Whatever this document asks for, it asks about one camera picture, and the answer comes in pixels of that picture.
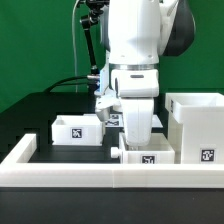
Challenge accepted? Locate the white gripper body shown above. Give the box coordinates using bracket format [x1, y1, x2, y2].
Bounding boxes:
[120, 98, 154, 146]

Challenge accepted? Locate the white front drawer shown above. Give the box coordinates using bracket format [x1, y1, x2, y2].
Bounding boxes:
[111, 133, 175, 164]

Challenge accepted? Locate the white drawer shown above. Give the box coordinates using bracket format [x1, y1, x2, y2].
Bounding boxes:
[111, 133, 175, 164]
[51, 115, 105, 146]

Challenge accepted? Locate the white drawer cabinet box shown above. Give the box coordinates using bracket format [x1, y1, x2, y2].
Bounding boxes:
[165, 93, 224, 164]

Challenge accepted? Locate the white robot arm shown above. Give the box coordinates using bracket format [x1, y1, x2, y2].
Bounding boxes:
[96, 0, 195, 147]

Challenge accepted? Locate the marker tag sheet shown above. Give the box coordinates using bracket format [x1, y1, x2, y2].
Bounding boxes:
[105, 114, 163, 128]

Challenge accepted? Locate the white U-shaped fence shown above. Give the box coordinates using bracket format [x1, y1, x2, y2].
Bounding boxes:
[0, 134, 224, 188]

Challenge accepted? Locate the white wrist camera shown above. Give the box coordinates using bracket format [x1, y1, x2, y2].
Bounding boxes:
[95, 90, 118, 122]

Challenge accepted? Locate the white hanging cable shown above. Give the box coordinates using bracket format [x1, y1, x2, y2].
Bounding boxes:
[71, 0, 82, 93]

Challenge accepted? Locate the black cable bundle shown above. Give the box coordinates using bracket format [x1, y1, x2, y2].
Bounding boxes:
[43, 75, 101, 93]

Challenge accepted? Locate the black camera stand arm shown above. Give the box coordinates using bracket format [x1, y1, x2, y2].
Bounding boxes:
[80, 0, 110, 76]

